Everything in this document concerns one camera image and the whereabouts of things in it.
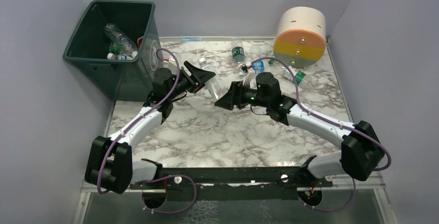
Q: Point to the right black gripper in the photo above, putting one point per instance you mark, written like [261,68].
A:
[235,94]

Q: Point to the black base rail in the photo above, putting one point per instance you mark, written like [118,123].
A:
[229,184]

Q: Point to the white cylinder with coloured face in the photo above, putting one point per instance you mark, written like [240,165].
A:
[301,37]

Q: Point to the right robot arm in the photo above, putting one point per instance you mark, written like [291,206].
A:
[360,150]

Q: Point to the clear bottle grey blue label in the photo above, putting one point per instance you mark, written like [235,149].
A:
[122,57]

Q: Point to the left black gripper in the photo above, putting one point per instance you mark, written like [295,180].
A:
[187,79]

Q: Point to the dark green plastic bin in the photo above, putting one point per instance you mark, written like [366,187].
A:
[88,46]

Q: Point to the amber bottle red label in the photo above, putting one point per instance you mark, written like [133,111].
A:
[140,41]

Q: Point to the clear bottle dark green label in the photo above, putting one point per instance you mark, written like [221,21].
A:
[237,51]

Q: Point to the clear unlabelled bottle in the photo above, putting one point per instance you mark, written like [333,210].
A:
[124,44]

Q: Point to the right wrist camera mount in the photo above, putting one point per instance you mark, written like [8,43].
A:
[245,75]

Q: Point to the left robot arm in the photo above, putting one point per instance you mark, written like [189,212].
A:
[110,165]

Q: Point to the green tea bottle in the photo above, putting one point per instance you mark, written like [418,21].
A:
[115,48]

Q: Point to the clear bottle blue wrap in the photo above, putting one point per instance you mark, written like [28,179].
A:
[256,53]

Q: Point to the clear bottle green white label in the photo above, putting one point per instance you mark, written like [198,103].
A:
[303,79]

